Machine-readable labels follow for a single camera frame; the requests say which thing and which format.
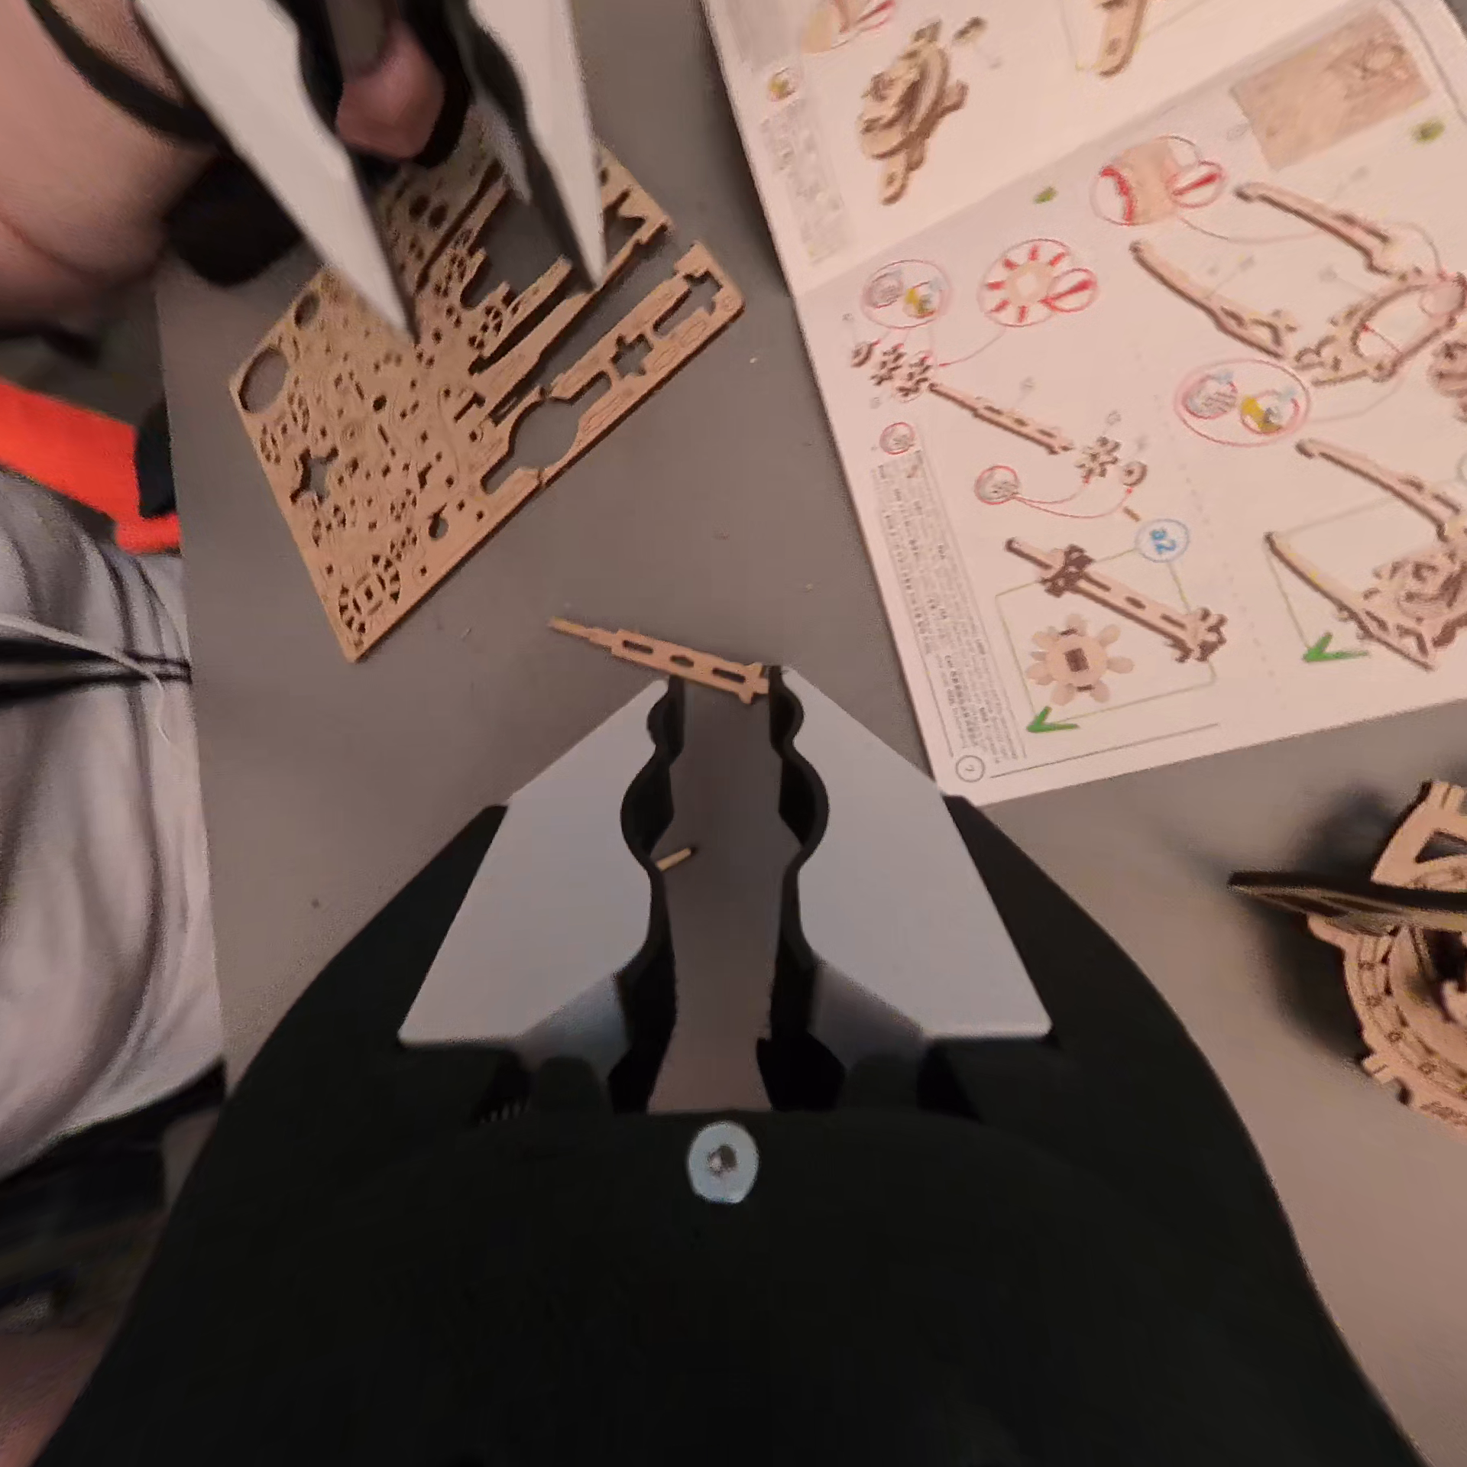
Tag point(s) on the wooden laser-cut parts sheet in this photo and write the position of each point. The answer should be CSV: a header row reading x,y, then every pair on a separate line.
x,y
370,569

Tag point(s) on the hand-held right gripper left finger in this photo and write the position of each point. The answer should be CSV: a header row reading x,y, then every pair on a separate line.
x,y
543,922

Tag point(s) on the person's dark trousers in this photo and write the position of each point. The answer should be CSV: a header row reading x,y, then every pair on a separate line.
x,y
66,1239

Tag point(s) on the round wooden model assembly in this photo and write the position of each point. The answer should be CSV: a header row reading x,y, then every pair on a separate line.
x,y
1412,1010

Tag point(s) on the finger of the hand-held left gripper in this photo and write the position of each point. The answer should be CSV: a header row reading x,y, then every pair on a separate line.
x,y
262,105
555,115

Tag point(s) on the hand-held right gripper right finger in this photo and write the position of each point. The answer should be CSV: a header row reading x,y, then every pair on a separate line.
x,y
918,922

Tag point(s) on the illustrated instruction booklet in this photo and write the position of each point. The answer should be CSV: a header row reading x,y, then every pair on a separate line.
x,y
1032,148

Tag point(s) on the slotted wooden shaft piece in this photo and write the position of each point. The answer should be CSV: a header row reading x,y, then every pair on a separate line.
x,y
608,644

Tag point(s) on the orange cloth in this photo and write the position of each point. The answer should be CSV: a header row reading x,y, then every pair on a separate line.
x,y
66,457

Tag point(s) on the thin wooden stick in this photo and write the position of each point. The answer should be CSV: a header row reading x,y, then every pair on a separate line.
x,y
678,858

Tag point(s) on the person's left hand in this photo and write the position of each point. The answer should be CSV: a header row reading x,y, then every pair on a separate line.
x,y
66,184

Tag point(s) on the person's white shirt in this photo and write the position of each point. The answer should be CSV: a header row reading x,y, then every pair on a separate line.
x,y
90,858

